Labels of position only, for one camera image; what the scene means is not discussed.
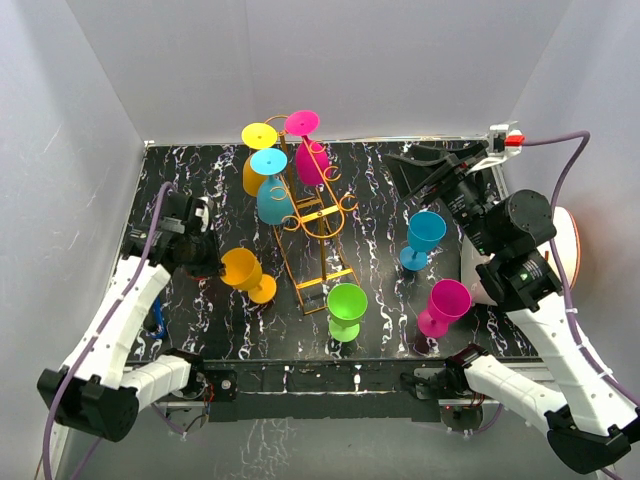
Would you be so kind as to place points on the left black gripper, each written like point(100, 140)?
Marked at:
point(213, 267)

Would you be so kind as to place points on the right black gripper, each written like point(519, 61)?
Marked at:
point(444, 169)

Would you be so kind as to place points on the orange plastic wine glass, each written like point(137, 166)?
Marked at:
point(243, 272)

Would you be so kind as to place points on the light blue plastic wine glass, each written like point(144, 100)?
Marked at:
point(273, 203)

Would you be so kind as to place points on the magenta plastic wine glass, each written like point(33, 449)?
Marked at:
point(311, 158)

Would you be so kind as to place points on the green plastic wine glass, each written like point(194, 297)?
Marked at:
point(347, 304)

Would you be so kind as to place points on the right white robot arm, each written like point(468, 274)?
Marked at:
point(588, 423)

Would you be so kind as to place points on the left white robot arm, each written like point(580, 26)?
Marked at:
point(92, 391)

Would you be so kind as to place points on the white cylindrical lamp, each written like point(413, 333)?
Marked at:
point(567, 243)

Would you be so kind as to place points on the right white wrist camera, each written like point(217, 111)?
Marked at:
point(505, 140)

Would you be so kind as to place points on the gold wire wine glass rack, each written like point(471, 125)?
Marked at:
point(320, 214)

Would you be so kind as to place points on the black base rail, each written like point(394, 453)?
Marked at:
point(336, 389)

